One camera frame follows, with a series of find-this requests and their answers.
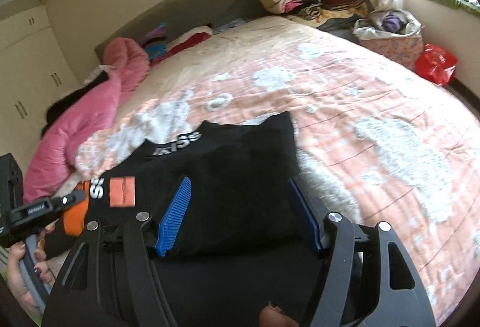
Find red plastic bag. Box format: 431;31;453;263
414;44;458;86

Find white wardrobe with handles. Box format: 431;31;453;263
0;7;79;172

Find pink duvet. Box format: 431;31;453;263
23;38;151;203

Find black sweater orange cuffs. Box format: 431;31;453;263
42;111;362;327

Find black garment behind duvet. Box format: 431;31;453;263
41;71;109;138

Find person's right hand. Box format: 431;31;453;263
259;302;299;327

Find red and white folded garment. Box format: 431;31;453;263
151;26;213;66

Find person's left hand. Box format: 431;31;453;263
7;241;56;317

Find floral laundry basket with clothes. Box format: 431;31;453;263
352;10;424;70

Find grey bed headboard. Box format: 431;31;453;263
94;0;266;59

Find peach white patterned bedspread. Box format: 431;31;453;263
73;17;479;326

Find striped colourful pillow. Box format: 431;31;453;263
138;22;167;61

